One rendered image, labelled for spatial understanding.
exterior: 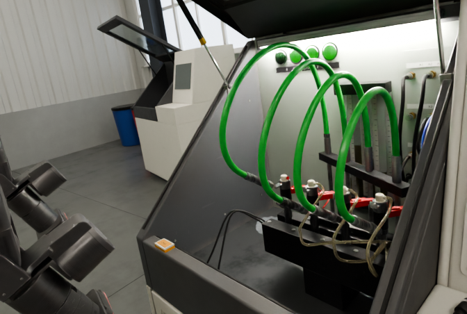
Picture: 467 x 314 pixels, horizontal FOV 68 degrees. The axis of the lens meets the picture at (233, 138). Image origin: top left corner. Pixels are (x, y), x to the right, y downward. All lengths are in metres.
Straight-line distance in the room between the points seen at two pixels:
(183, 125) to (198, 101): 0.31
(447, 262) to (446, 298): 0.06
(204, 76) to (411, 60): 3.00
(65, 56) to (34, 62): 0.59
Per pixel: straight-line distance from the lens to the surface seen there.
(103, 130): 7.83
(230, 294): 0.75
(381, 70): 0.98
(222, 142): 0.70
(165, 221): 1.04
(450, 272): 0.73
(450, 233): 0.71
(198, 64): 3.74
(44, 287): 0.51
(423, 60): 0.94
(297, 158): 0.62
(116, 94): 7.99
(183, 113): 3.65
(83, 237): 0.49
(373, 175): 0.85
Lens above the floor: 1.40
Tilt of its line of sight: 13 degrees down
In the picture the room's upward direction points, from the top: 8 degrees counter-clockwise
